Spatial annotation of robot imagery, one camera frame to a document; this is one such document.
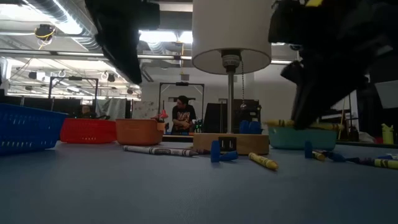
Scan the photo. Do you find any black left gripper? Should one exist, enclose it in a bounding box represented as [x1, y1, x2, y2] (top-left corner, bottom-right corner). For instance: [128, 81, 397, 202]
[85, 0, 143, 85]

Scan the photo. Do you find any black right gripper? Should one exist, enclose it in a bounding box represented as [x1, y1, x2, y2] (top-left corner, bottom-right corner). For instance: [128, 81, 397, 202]
[280, 0, 374, 130]

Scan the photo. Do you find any teal plastic bin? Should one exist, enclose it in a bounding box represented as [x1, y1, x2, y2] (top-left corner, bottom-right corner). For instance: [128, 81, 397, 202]
[267, 124, 339, 151]

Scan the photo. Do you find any grey tarp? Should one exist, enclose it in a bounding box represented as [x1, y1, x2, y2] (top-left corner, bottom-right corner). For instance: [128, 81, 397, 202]
[95, 98, 128, 121]

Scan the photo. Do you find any ceiling tube light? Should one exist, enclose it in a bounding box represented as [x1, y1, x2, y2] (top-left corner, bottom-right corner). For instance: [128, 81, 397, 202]
[0, 48, 193, 62]

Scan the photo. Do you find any red background object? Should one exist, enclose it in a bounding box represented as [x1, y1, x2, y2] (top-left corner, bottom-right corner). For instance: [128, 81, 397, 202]
[151, 109, 169, 123]

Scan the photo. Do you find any black cabinet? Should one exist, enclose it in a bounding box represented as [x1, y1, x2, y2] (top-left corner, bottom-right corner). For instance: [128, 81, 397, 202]
[233, 98, 262, 134]

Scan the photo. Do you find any purple crayon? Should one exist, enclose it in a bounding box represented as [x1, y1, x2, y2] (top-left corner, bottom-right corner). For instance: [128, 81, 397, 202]
[345, 157, 374, 165]

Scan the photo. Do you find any person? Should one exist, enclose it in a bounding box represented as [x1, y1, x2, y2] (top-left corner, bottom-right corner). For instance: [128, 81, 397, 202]
[79, 105, 111, 119]
[170, 95, 197, 133]

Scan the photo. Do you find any yellow-green bottle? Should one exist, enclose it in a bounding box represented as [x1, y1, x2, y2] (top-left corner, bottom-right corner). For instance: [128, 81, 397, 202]
[381, 123, 395, 145]

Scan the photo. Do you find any orange plastic bin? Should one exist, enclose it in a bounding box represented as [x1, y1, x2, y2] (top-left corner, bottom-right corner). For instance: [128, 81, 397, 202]
[115, 118, 165, 146]

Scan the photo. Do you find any red plastic basket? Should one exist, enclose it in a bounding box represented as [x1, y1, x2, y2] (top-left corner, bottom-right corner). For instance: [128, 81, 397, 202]
[59, 118, 118, 144]

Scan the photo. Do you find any white crayon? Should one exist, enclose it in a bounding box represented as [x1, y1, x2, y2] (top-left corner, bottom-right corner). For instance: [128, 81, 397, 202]
[122, 145, 199, 157]

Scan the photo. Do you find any white lamp wooden base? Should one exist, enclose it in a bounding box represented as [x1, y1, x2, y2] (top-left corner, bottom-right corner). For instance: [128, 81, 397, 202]
[192, 0, 274, 156]

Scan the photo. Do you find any black monitor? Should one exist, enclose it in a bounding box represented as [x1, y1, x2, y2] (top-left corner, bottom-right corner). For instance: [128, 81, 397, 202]
[203, 102, 228, 134]

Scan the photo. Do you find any blue plastic basket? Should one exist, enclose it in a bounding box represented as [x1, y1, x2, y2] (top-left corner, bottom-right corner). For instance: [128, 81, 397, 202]
[0, 103, 68, 156]

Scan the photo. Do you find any blue-grey table mat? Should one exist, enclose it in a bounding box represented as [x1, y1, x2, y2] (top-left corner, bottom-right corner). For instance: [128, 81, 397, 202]
[0, 141, 398, 224]

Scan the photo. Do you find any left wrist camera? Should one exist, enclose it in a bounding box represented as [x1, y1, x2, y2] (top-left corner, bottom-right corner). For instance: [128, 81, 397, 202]
[139, 1, 161, 31]

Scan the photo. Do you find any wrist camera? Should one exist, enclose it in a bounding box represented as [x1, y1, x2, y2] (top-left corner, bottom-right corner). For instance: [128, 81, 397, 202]
[139, 1, 161, 31]
[268, 1, 309, 45]

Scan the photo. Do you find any black metal frame stand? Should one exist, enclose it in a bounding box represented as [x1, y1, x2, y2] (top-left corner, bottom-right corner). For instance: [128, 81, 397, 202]
[48, 75, 100, 110]
[157, 81, 206, 125]

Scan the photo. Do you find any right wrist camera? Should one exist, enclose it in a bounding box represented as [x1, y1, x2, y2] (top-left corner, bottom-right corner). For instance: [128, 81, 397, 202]
[268, 1, 309, 45]

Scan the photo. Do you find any black cord reel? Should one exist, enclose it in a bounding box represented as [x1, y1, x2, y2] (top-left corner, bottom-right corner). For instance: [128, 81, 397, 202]
[33, 24, 57, 50]

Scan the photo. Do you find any silver ventilation duct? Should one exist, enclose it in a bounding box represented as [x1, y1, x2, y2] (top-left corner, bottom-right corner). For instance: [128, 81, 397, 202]
[23, 0, 100, 54]

